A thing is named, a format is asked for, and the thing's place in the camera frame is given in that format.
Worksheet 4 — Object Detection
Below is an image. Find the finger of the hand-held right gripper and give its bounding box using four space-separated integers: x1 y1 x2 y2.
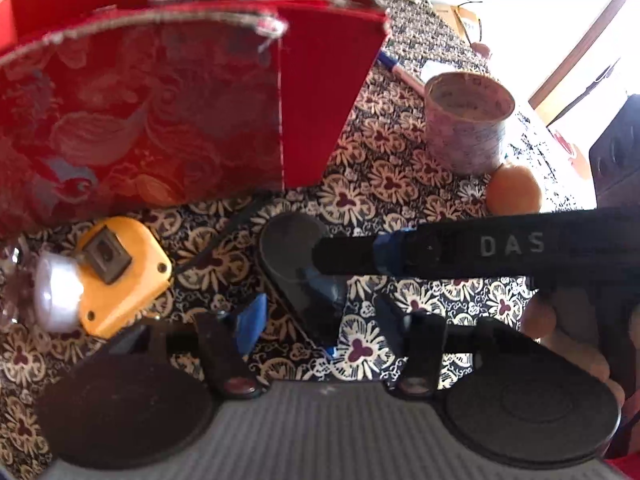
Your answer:
311 230 418 277

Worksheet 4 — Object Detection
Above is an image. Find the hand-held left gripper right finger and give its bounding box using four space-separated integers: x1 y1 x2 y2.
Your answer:
375 295 531 400

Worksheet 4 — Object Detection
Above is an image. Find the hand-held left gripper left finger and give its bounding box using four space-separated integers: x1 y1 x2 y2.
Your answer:
107 294 271 401

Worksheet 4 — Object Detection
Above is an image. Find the black computer mouse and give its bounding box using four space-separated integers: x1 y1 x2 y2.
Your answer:
258 211 351 358

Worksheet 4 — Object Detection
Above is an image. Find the yellow tape measure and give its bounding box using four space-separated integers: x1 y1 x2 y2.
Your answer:
75 216 173 338

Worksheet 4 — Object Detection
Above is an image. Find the red patterned cardboard box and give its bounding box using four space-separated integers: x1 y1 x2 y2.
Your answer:
0 0 392 241

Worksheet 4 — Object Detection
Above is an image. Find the clear shiny object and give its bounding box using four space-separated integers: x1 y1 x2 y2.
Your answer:
0 240 36 331

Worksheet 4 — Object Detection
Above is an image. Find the person's right hand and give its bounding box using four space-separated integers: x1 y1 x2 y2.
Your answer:
520 287 626 411

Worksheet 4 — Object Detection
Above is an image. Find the orange fruit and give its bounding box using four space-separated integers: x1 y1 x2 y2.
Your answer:
486 164 543 213

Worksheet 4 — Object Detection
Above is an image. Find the red white object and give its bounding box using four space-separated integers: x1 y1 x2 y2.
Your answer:
550 130 591 178

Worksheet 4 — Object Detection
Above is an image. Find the patterned paper cup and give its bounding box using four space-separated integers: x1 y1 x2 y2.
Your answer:
424 72 516 176

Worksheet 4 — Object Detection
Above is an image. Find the white paper slip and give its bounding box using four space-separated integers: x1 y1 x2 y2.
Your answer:
422 60 453 83

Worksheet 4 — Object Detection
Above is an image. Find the blue white pen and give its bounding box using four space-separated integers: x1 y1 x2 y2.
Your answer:
375 51 426 92

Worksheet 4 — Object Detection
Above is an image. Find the silver white round object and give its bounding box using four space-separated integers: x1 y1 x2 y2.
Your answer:
34 251 85 333

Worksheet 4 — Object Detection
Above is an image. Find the small orange cardboard box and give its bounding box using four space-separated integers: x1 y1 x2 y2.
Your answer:
435 4 481 41

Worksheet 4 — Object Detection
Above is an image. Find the wooden door frame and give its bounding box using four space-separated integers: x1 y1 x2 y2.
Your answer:
529 0 640 111

